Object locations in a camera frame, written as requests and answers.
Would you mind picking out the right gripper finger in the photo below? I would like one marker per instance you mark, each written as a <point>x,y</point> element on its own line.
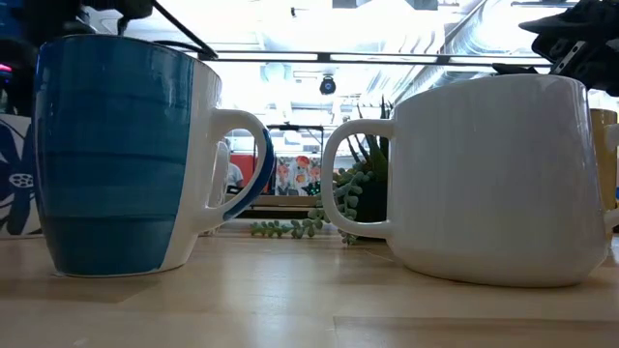
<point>580,17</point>
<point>512,69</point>

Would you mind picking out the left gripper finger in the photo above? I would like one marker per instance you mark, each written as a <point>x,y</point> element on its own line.
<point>130,8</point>

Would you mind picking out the white mug blue floral print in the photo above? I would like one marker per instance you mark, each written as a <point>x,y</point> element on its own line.
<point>19,140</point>

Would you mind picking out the blue mug with white stripe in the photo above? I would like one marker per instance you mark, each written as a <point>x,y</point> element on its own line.
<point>111,154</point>

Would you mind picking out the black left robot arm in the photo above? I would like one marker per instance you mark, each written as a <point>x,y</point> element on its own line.
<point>17,87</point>

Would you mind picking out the black computer monitor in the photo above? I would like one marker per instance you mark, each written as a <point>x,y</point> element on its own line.
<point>7,19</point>

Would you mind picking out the white mug olive green interior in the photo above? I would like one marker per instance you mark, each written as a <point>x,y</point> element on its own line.
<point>493,183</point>

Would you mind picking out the person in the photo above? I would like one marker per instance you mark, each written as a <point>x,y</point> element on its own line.
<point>235,176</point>

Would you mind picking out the artificial succulent plant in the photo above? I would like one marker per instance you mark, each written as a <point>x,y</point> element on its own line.
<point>348,191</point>

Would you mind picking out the floral patterned cloth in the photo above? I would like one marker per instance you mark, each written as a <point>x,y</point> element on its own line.
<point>297,176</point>

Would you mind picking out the black metal wooden mug rack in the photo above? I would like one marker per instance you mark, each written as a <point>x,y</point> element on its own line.
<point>285,200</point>

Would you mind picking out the black aluminium table frame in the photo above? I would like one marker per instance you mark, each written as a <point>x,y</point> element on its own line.
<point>209,54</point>

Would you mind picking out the black round camera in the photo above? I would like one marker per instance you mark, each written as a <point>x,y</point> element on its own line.
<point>327,86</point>

